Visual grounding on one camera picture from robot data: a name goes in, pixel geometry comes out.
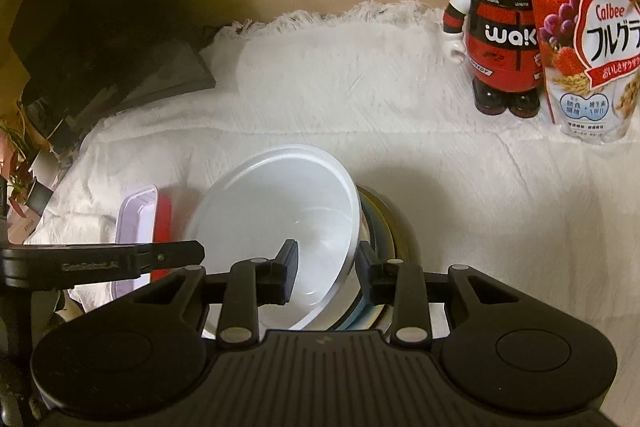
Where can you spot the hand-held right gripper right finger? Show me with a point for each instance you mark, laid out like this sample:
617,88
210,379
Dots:
361,267

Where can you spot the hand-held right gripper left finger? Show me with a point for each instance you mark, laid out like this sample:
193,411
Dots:
291,264

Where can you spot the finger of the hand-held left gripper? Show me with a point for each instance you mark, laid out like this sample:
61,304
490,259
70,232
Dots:
175,253

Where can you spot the large white bowl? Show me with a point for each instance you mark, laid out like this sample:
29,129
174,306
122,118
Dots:
280,217

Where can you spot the dark-rimmed white bowl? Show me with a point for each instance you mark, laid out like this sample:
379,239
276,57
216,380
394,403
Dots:
400,232

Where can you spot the pale blue yellow-rimmed plate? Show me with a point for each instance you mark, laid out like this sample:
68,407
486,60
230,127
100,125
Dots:
367,320

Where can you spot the red tray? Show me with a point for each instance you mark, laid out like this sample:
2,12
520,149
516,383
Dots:
163,222

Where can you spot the potted plant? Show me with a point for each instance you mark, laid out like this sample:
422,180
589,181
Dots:
20,157

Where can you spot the white fringed cloth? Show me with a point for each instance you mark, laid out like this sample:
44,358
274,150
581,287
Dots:
400,107

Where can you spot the black monitor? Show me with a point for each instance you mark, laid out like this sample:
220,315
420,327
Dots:
110,57

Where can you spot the red and white bear figurine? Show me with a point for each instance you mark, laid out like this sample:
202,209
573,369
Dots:
500,37

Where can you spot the red cereal bag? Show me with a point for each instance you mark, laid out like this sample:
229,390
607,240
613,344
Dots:
590,32

